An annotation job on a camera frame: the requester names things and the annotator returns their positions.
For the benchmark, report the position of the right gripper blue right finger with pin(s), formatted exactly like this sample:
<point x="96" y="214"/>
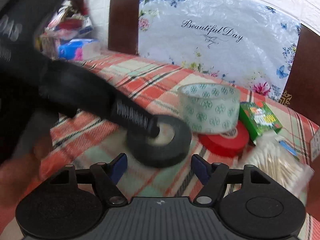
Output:
<point x="201" y="168"/>

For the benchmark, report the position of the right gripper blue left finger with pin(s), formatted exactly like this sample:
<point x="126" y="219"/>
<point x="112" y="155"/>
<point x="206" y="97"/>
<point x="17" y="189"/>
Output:
<point x="118" y="167"/>

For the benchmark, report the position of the black tape roll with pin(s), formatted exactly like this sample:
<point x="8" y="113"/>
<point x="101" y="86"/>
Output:
<point x="170" y="147"/>

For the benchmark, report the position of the person's left hand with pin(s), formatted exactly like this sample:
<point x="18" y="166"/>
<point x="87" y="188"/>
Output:
<point x="17" y="174"/>

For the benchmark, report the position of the red tape roll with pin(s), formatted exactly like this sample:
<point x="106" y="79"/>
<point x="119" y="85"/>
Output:
<point x="229" y="144"/>

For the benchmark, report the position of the plaid bed sheet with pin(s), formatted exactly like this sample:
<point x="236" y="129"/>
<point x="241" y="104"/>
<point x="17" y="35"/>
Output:
<point x="153" y="85"/>

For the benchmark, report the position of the blue tissue pack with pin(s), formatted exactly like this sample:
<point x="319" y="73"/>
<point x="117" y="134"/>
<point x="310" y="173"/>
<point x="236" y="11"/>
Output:
<point x="80" y="49"/>

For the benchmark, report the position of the cluttered bedside items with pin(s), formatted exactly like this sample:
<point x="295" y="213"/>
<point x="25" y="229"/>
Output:
<point x="69" y="22"/>

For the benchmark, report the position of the clear patterned tape roll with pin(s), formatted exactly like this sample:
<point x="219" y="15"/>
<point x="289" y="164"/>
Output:
<point x="209" y="108"/>

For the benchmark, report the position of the cotton swabs plastic bag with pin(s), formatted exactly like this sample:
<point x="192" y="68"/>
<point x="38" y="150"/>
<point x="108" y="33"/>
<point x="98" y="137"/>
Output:
<point x="270" y="155"/>

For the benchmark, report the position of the green small box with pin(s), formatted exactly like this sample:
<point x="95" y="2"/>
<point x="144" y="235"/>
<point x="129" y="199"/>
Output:
<point x="258" y="119"/>

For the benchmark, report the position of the brown wooden headboard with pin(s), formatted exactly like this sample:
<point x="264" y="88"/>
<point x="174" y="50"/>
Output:
<point x="303" y="83"/>

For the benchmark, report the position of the floral plastic bag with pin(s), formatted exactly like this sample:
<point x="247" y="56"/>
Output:
<point x="243" y="42"/>

